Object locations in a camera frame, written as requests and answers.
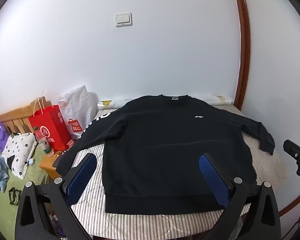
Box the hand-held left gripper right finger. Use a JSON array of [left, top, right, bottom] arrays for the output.
[[199, 153, 282, 240]]

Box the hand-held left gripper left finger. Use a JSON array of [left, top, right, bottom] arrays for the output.
[[15, 152, 98, 240]]

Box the black sweatshirt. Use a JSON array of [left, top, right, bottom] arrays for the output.
[[52, 94, 275, 215]]

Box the green label plastic bottle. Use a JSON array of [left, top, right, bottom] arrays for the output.
[[34, 127, 55, 157]]

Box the red paper bag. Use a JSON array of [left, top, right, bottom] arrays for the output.
[[28, 90, 72, 152]]

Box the white flower print pillow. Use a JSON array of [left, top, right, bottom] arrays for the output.
[[1, 132, 38, 180]]

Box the white plastic bag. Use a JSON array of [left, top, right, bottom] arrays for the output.
[[58, 85, 98, 140]]

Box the striped bed sheet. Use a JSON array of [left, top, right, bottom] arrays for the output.
[[46, 104, 290, 240]]

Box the rolled white mat yellow print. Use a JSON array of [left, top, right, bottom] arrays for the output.
[[97, 95, 233, 109]]

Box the green blanket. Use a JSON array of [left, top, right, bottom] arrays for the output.
[[0, 140, 50, 240]]

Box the wooden headboard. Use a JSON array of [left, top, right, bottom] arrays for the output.
[[0, 97, 53, 140]]

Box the purple plush toy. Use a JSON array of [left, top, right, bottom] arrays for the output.
[[0, 120, 10, 154]]

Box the black strap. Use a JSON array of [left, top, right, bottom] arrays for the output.
[[9, 187, 22, 205]]

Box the wooden door frame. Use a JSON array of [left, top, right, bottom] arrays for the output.
[[230, 0, 251, 112]]

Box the white light switch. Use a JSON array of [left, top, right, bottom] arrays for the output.
[[115, 12, 132, 27]]

